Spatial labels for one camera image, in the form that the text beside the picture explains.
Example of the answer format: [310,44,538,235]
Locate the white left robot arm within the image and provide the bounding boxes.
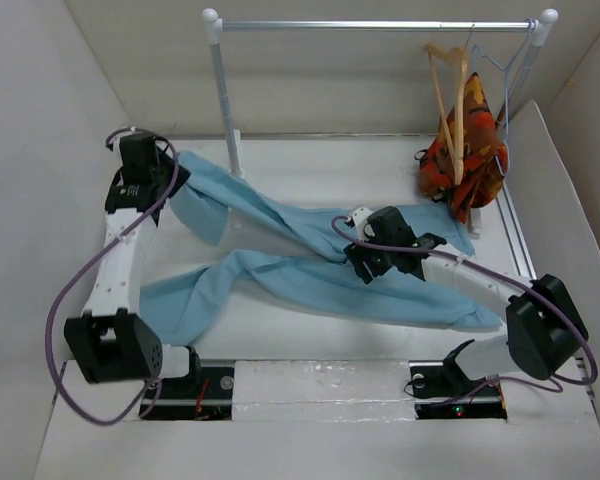
[64,149,203,397]

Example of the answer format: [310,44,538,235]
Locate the light blue trousers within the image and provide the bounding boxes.
[139,151,501,346]

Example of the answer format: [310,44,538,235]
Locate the white foam block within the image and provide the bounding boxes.
[232,360,415,423]

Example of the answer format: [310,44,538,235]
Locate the white clothes rack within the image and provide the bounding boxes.
[201,8,560,176]

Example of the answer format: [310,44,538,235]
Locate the blue wire hanger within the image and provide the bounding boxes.
[467,18,537,177]

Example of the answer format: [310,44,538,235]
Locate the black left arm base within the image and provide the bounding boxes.
[139,362,235,422]

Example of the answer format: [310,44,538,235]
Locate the wooden clothes hanger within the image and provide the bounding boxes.
[425,43,468,185]

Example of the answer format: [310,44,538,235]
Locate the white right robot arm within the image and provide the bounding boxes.
[331,206,598,394]

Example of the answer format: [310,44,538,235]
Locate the orange patterned garment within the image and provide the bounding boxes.
[416,72,508,224]

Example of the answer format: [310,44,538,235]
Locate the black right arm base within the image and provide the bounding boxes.
[403,363,508,421]

